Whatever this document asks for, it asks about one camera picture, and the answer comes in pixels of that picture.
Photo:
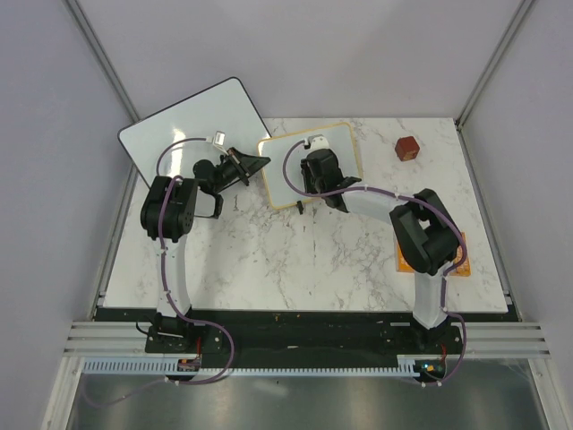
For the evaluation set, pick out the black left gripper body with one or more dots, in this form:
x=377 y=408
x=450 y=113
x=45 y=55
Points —
x=232 y=170

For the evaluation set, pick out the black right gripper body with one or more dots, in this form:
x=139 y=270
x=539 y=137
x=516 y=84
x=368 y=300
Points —
x=310 y=184

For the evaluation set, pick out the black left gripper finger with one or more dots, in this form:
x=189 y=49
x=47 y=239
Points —
x=253 y=166
x=245 y=157

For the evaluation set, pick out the yellow framed small whiteboard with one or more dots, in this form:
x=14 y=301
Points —
x=283 y=176

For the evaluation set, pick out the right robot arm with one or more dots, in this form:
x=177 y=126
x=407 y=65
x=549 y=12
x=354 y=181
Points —
x=427 y=236

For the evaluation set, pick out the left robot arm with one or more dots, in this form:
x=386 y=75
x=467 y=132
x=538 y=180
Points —
x=167 y=217

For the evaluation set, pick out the black whiteboard foot stand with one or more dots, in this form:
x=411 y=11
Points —
x=300 y=207

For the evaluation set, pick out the large black framed whiteboard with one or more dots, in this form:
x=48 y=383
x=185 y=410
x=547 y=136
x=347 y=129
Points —
x=172 y=140

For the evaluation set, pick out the red wooden cube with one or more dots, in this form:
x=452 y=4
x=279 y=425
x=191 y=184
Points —
x=407 y=148

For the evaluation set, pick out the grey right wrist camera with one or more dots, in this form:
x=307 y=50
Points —
x=316 y=142

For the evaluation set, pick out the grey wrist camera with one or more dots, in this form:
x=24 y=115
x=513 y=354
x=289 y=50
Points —
x=316 y=142
x=218 y=139

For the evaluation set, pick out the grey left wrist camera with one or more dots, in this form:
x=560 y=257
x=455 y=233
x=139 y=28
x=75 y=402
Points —
x=218 y=139

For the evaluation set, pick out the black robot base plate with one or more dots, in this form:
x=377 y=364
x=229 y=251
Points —
x=297 y=338

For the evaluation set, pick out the light blue cable duct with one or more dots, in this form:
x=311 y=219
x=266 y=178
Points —
x=177 y=367

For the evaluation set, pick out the aluminium rail frame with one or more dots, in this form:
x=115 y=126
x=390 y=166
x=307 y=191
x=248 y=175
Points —
x=123 y=332

